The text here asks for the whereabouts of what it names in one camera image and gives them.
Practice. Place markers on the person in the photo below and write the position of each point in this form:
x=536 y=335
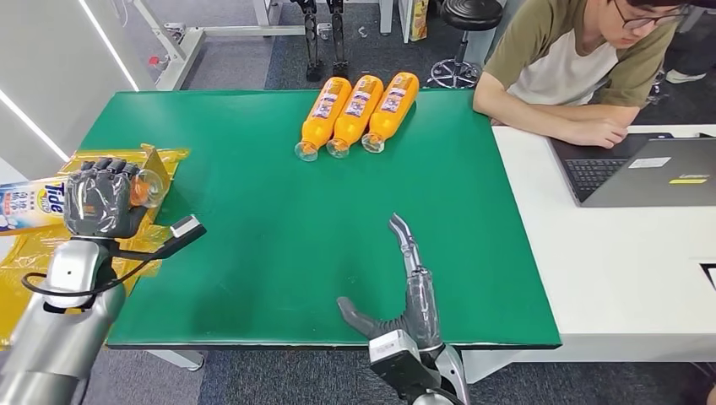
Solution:
x=559 y=61

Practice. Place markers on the white table frame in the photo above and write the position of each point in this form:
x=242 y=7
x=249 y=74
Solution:
x=182 y=53

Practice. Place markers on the yellow plastic wrapped box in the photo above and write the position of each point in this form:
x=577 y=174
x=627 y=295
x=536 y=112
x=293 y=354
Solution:
x=33 y=251

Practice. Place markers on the grey laptop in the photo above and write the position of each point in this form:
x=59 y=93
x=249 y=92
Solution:
x=643 y=178

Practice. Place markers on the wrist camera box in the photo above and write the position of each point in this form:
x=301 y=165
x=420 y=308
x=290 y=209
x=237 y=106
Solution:
x=184 y=228
x=394 y=358

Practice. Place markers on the yellow printed carton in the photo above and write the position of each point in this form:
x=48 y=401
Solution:
x=419 y=19

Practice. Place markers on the black metal leg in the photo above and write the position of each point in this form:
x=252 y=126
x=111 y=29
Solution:
x=312 y=39
x=338 y=36

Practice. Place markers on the black round stool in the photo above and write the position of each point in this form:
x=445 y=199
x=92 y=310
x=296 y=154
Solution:
x=470 y=14

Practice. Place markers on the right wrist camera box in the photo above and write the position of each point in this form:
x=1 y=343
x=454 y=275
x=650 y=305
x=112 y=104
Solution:
x=394 y=358

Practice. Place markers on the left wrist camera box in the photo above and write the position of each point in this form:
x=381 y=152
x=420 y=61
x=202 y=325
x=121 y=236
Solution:
x=184 y=228

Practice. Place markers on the person's hand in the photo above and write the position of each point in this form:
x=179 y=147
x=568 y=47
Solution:
x=599 y=133

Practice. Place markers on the orange detergent bottle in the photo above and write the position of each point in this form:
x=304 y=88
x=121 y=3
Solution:
x=392 y=103
x=325 y=109
x=356 y=106
x=33 y=201

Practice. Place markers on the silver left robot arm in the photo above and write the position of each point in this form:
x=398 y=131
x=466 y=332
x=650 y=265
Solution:
x=61 y=335

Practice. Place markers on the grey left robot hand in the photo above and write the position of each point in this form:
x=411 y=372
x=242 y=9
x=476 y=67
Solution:
x=100 y=201

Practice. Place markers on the green table mat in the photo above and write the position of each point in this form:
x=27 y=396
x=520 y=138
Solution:
x=307 y=235

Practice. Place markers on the white sneaker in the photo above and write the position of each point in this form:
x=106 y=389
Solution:
x=683 y=76

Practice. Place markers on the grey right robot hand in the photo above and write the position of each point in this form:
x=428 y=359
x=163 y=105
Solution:
x=420 y=302

